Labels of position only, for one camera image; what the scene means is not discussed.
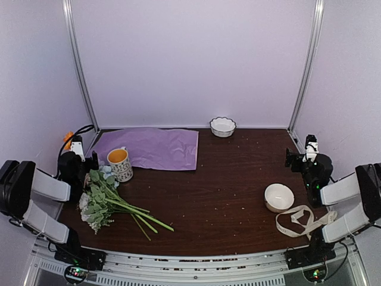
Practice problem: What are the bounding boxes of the purple pink wrapping paper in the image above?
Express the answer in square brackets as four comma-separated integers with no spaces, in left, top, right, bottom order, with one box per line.
[92,128,199,171]

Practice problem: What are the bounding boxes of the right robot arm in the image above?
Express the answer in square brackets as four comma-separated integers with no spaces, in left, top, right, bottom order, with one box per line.
[285,148,380,263]

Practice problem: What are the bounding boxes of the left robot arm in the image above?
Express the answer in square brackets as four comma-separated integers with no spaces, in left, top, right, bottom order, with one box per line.
[1,151,99,265]

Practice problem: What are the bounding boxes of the patterned mug yellow inside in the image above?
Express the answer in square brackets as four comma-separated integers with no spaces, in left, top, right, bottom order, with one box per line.
[107,147,133,183]

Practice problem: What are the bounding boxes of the white flower bunch green leaves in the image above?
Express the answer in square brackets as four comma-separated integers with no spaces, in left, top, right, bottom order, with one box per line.
[78,166,174,241]

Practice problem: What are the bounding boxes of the plain white bowl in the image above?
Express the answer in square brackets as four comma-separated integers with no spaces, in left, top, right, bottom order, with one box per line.
[264,183,295,213]

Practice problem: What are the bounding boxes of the beige ribbon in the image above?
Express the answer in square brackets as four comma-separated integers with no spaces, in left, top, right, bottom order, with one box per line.
[275,204,339,238]

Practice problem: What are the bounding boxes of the scalloped white bowl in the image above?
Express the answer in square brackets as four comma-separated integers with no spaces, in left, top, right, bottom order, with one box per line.
[210,117,236,138]

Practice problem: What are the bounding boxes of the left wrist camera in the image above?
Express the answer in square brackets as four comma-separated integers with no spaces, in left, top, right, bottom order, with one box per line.
[70,135,85,162]

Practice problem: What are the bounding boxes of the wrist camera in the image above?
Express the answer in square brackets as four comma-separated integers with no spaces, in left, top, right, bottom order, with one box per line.
[302,135,319,162]
[70,135,85,162]

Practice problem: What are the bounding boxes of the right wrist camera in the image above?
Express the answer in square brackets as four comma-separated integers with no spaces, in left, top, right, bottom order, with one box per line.
[302,135,319,162]

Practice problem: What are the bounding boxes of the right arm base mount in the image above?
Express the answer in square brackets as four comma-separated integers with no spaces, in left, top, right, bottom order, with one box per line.
[284,247,336,284]

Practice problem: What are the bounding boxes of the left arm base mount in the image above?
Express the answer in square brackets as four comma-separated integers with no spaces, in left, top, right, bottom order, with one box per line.
[54,248,107,284]

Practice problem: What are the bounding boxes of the front aluminium rail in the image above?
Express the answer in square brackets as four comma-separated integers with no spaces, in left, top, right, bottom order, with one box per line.
[29,238,364,286]

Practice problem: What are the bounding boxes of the right aluminium frame post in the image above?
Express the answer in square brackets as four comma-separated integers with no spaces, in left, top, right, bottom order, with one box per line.
[288,0,324,134]

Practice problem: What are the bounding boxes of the aluminium frame post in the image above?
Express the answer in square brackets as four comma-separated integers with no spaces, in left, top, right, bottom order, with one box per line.
[62,0,99,132]
[288,0,324,134]

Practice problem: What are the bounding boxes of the left aluminium frame post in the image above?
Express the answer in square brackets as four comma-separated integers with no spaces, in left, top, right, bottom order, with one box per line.
[62,0,99,132]

